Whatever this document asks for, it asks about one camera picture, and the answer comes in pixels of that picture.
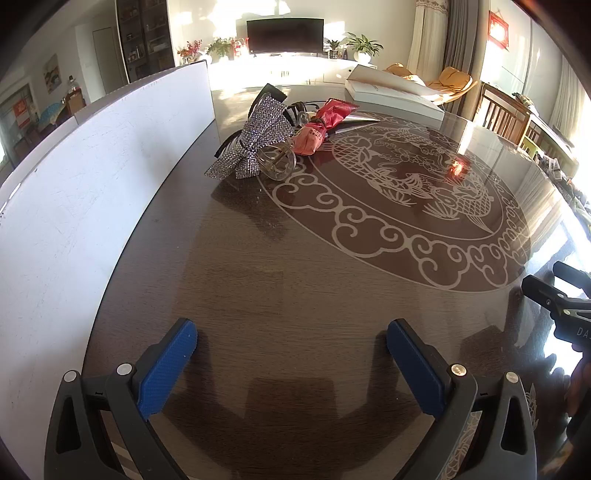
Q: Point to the orange lounge chair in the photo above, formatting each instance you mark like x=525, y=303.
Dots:
x=450, y=81

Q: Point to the silver metal blade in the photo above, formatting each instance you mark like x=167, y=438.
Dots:
x=355, y=123

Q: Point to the white board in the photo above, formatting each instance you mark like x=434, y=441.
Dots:
x=60, y=230

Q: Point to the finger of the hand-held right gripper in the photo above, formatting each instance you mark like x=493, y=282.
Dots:
x=570, y=273
x=542, y=290

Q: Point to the bushy green plant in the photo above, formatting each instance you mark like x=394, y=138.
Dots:
x=220, y=47

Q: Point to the black headband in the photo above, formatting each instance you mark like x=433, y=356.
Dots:
x=300, y=110

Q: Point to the small potted green plant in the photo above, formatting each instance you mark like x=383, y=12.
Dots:
x=333, y=48

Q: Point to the cream curtain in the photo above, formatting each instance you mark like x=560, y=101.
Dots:
x=429, y=37

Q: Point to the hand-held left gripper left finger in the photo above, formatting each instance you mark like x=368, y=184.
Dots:
x=166, y=364

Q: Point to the wooden slatted chair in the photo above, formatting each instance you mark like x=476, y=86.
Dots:
x=503, y=113

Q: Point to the framed wall picture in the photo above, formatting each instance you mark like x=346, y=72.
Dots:
x=53, y=73

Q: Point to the rhinestone bow hair clip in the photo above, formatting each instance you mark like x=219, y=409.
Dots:
x=258, y=134

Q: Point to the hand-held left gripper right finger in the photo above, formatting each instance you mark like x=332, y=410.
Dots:
x=413, y=364

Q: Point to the red flower bouquet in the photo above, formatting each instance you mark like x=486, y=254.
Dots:
x=190, y=50

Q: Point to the red foil packet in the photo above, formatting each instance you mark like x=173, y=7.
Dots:
x=323, y=129

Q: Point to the black television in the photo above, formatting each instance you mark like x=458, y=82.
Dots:
x=285, y=36

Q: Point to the grey curtain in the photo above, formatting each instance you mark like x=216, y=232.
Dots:
x=461, y=41

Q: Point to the black hair clip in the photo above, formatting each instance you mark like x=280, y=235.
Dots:
x=270, y=97

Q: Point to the clear hair claw clip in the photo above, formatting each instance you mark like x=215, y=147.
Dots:
x=277, y=159

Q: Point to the white door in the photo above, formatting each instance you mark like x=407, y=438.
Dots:
x=104, y=60

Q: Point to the flat white box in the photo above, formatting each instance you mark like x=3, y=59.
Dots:
x=392, y=94

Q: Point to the cluttered wooden side bench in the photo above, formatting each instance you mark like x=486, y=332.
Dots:
x=554, y=143

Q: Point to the white television cabinet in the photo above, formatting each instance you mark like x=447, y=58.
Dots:
x=286, y=71

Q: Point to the large potted green plant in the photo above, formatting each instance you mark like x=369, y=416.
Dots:
x=364, y=46

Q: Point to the dark display cabinet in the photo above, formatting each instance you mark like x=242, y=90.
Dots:
x=145, y=41

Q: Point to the red wall hanging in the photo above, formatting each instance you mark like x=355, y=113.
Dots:
x=499, y=30

